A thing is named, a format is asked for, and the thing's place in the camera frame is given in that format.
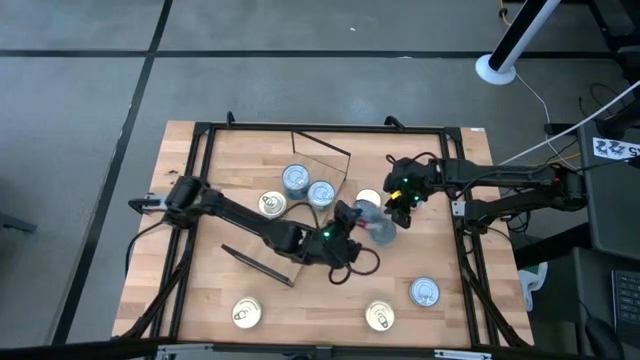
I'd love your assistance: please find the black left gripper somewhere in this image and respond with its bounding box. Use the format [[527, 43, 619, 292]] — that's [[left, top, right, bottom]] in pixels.
[[309, 199, 364, 269]]

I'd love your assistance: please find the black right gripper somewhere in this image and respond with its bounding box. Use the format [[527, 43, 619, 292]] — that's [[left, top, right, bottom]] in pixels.
[[383, 155, 444, 230]]

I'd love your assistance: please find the blue red label salmon can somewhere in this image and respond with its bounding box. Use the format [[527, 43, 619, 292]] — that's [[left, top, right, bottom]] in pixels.
[[231, 296, 263, 330], [364, 299, 396, 333], [257, 190, 289, 220], [355, 187, 383, 207]]

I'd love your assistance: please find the green label fish can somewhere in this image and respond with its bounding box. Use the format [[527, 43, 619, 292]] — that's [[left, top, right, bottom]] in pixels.
[[307, 179, 337, 211]]

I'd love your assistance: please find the teal label tuna can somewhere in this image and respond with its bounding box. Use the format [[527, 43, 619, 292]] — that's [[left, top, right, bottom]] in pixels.
[[281, 163, 311, 201]]

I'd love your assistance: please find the white tower fan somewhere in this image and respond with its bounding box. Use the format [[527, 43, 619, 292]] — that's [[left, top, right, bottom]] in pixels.
[[474, 0, 562, 86]]

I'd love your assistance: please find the black power strip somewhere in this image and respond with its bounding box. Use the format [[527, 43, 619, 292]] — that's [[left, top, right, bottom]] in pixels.
[[543, 122, 576, 137]]

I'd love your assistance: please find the dark side desk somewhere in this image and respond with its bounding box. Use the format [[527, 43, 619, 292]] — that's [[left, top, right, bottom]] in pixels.
[[577, 119, 640, 261]]

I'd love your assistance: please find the white marker tag sheet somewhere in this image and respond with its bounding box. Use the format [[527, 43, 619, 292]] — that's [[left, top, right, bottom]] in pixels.
[[592, 135, 640, 162]]

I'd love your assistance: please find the black computer mouse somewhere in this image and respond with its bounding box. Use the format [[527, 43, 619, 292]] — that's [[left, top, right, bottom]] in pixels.
[[584, 315, 626, 360]]

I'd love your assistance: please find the black keyboard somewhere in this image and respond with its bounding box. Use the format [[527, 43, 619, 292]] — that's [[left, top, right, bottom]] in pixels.
[[610, 269, 640, 335]]

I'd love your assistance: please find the black stand foot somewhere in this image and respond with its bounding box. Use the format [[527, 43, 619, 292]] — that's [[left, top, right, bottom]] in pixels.
[[0, 212, 39, 235]]

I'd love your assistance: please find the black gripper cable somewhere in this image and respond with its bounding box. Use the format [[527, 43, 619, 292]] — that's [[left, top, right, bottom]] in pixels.
[[327, 246, 381, 286]]

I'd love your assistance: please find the thick white cable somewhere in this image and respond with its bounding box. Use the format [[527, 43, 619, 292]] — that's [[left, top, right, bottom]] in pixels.
[[499, 79, 640, 166]]

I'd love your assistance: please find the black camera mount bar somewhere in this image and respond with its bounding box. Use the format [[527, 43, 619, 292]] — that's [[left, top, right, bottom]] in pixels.
[[0, 337, 640, 360]]

